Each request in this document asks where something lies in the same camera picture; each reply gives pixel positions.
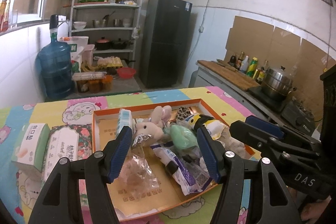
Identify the white plastic container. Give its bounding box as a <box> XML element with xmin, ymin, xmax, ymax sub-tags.
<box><xmin>83</xmin><ymin>45</ymin><xmax>95</xmax><ymax>62</ymax></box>

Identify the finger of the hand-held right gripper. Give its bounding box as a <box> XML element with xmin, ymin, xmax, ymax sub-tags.
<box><xmin>245</xmin><ymin>115</ymin><xmax>320</xmax><ymax>145</ymax></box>
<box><xmin>229</xmin><ymin>120</ymin><xmax>292</xmax><ymax>165</ymax></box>

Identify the light blue tissue pack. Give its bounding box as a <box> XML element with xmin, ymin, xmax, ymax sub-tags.
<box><xmin>117</xmin><ymin>109</ymin><xmax>134</xmax><ymax>133</ymax></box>

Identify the black frying pan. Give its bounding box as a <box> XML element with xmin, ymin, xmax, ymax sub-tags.
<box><xmin>111</xmin><ymin>39</ymin><xmax>133</xmax><ymax>50</ymax></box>

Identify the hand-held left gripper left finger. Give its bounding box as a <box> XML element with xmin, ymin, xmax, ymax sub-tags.
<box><xmin>28</xmin><ymin>126</ymin><xmax>133</xmax><ymax>224</ymax></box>

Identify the white floral cloth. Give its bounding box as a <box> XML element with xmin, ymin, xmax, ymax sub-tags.
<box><xmin>220</xmin><ymin>132</ymin><xmax>246</xmax><ymax>159</ymax></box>

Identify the cardboard wall sheet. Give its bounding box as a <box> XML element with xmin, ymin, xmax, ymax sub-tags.
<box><xmin>270</xmin><ymin>27</ymin><xmax>302</xmax><ymax>70</ymax></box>
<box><xmin>225</xmin><ymin>15</ymin><xmax>275</xmax><ymax>62</ymax></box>
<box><xmin>297</xmin><ymin>39</ymin><xmax>336</xmax><ymax>109</ymax></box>

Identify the egg tray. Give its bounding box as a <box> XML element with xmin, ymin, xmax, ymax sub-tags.
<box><xmin>94</xmin><ymin>56</ymin><xmax>123</xmax><ymax>68</ymax></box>

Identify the black induction cooker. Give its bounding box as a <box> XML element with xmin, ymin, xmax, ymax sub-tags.
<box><xmin>248</xmin><ymin>85</ymin><xmax>293</xmax><ymax>113</ymax></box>

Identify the light green plush ball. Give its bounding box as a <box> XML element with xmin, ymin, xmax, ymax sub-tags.
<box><xmin>169</xmin><ymin>125</ymin><xmax>200</xmax><ymax>151</ymax></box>

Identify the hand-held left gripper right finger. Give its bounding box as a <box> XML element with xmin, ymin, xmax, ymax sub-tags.
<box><xmin>196</xmin><ymin>126</ymin><xmax>300</xmax><ymax>224</ymax></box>

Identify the dark countertop stove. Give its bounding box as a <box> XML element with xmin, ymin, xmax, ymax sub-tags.
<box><xmin>282</xmin><ymin>101</ymin><xmax>316</xmax><ymax>136</ymax></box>

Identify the red plastic basin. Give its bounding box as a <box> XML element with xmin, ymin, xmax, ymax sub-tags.
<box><xmin>117</xmin><ymin>67</ymin><xmax>136</xmax><ymax>79</ymax></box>

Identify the white metal kitchen shelf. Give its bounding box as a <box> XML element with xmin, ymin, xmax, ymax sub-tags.
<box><xmin>70</xmin><ymin>0</ymin><xmax>146</xmax><ymax>70</ymax></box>

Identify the leopard print pouch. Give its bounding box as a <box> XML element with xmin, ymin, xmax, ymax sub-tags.
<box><xmin>176</xmin><ymin>106</ymin><xmax>192</xmax><ymax>122</ymax></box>

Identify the purple white plastic packet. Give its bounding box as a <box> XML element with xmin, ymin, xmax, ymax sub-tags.
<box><xmin>152</xmin><ymin>143</ymin><xmax>214</xmax><ymax>196</ymax></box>

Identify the steel steamer pot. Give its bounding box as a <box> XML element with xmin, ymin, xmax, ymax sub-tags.
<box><xmin>261</xmin><ymin>66</ymin><xmax>296</xmax><ymax>101</ymax></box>

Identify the black water pump dispenser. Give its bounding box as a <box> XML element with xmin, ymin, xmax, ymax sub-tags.
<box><xmin>49</xmin><ymin>14</ymin><xmax>66</xmax><ymax>41</ymax></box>

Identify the amber bottle with red label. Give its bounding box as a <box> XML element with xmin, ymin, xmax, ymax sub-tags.
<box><xmin>0</xmin><ymin>0</ymin><xmax>8</xmax><ymax>32</ymax></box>

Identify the wooden cutting board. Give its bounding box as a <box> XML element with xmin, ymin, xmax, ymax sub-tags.
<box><xmin>197</xmin><ymin>60</ymin><xmax>260</xmax><ymax>92</ymax></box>

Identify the row of condiment bottles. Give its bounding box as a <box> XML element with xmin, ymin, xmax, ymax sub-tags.
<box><xmin>228</xmin><ymin>51</ymin><xmax>270</xmax><ymax>84</ymax></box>

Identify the floral tissue box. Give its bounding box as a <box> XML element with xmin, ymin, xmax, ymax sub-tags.
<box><xmin>42</xmin><ymin>124</ymin><xmax>93</xmax><ymax>183</ymax></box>

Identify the white sack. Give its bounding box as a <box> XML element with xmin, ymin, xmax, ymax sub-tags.
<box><xmin>59</xmin><ymin>36</ymin><xmax>90</xmax><ymax>68</ymax></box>

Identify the dark grey fridge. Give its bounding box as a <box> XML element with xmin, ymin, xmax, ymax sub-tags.
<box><xmin>139</xmin><ymin>0</ymin><xmax>193</xmax><ymax>89</ymax></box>

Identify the grey kitchen counter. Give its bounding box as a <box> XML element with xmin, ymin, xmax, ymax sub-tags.
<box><xmin>196</xmin><ymin>67</ymin><xmax>289</xmax><ymax>120</ymax></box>

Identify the red black clay pot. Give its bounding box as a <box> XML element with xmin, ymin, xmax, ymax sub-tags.
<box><xmin>95</xmin><ymin>37</ymin><xmax>111</xmax><ymax>51</ymax></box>

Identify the yellow black bee plush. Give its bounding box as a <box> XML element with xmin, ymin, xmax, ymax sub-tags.
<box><xmin>184</xmin><ymin>113</ymin><xmax>229</xmax><ymax>141</ymax></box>

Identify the pink beige bunny plush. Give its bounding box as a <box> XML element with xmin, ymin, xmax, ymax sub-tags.
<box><xmin>133</xmin><ymin>105</ymin><xmax>173</xmax><ymax>147</ymax></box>

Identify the blue water jug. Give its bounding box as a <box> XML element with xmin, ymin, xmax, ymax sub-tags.
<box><xmin>36</xmin><ymin>40</ymin><xmax>75</xmax><ymax>100</ymax></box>

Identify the green white cardboard box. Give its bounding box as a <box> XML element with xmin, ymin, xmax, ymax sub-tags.
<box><xmin>12</xmin><ymin>123</ymin><xmax>51</xmax><ymax>173</ymax></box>

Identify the peach puff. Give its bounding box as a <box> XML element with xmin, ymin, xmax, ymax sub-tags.
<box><xmin>123</xmin><ymin>153</ymin><xmax>161</xmax><ymax>191</ymax></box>

